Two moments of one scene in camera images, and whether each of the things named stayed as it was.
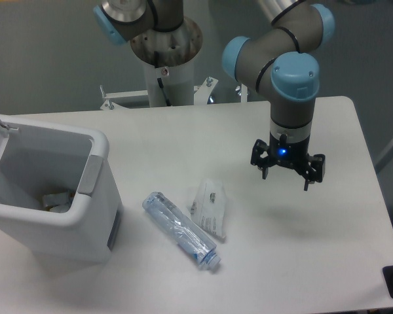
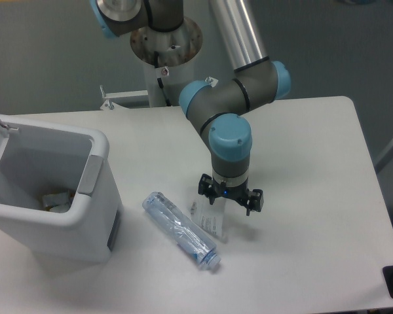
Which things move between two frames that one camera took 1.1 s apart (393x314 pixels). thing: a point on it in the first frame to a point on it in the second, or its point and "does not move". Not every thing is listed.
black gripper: x=294 y=154 to x=208 y=186
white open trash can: x=27 y=158 does not move
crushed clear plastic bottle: x=181 y=229 does not move
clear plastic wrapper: x=209 y=207 does not move
